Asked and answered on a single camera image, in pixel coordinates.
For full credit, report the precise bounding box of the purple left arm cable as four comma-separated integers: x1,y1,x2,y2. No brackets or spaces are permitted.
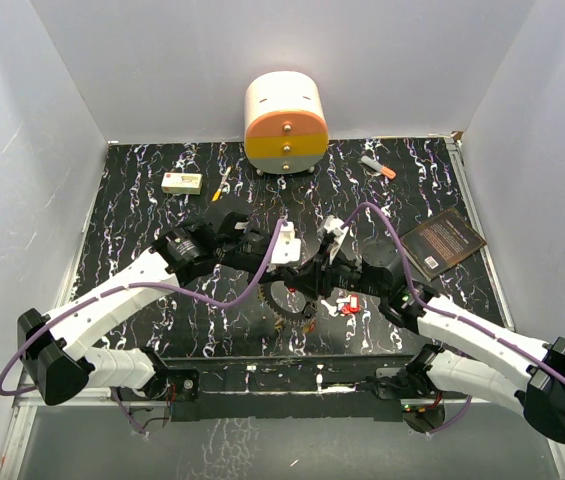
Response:
0,219,288,436

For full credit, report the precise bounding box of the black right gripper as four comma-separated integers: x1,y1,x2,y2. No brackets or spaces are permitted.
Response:
284,240,386,300

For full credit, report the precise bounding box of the yellow and white pen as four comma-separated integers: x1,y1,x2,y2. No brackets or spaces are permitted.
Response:
211,166,232,202

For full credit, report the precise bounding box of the orange and grey marker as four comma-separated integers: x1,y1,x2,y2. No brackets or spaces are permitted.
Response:
360,156,397,180

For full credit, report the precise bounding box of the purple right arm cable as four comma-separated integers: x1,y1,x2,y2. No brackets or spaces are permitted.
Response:
341,202,565,436

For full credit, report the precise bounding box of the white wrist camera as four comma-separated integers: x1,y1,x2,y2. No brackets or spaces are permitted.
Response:
317,215,349,264
269,221,302,267

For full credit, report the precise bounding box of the white small cardboard box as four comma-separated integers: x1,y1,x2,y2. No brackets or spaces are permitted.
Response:
161,172,203,195

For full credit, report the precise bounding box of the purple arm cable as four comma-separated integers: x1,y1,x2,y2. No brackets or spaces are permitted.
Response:
0,219,288,436
341,202,565,436

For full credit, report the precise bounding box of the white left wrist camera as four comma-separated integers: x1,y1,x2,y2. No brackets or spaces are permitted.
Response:
269,221,302,267

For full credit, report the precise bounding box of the aluminium frame rail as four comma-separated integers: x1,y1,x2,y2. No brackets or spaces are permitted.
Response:
0,379,565,479

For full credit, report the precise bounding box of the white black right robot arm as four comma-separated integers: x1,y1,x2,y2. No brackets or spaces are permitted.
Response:
283,240,565,444

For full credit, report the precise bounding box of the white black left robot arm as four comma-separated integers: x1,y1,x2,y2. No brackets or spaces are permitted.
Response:
13,212,294,406

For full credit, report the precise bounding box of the dark paperback book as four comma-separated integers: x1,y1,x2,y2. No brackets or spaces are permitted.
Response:
400,208,486,281

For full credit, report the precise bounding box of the round three-colour drawer cabinet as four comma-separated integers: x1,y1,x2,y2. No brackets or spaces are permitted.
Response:
244,71,329,176

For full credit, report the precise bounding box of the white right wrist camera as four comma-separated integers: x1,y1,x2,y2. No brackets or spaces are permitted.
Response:
317,215,349,264

